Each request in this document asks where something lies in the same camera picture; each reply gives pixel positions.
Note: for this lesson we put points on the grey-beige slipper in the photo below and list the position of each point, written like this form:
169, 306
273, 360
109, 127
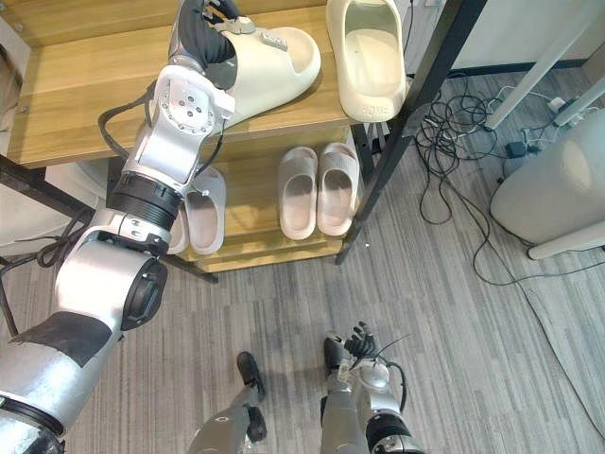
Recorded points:
205, 222
298, 198
336, 194
178, 239

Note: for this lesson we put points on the dark right robot foot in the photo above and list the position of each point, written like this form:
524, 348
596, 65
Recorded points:
333, 354

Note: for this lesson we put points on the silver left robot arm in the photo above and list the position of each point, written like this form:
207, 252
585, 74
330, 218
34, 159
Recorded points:
156, 142

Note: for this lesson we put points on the cream slipper, HOME print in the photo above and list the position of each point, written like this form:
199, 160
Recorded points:
373, 85

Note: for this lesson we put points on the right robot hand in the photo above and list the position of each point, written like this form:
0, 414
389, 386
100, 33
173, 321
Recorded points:
360, 344

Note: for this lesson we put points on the wooden shoe rack, black frame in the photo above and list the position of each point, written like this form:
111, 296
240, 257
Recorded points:
85, 94

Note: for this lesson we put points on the rounded grey-white bin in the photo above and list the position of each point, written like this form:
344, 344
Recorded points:
553, 189

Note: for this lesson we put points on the dark robot foot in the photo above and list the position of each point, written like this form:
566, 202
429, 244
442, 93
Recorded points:
249, 369
333, 354

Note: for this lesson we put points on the white cushion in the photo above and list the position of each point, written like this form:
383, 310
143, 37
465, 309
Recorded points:
28, 217

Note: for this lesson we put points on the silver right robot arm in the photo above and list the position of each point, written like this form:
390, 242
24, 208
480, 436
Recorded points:
378, 402

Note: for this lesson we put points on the silver right robot leg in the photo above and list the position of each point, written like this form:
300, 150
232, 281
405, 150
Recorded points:
338, 416

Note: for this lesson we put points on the white slanted table leg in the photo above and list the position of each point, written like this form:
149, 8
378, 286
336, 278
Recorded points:
534, 66

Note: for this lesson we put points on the black power adapter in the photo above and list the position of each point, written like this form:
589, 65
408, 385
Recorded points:
515, 149

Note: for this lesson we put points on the cream slipper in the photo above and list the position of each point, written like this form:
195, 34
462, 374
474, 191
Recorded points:
373, 85
283, 75

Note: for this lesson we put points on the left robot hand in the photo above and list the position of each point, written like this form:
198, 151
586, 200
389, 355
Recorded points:
203, 35

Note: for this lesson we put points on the white base bar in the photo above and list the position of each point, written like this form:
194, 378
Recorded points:
567, 246

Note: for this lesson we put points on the white power strip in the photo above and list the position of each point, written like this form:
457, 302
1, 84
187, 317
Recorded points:
567, 110

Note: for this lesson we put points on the dark left robot foot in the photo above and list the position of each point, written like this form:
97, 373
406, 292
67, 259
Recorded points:
249, 369

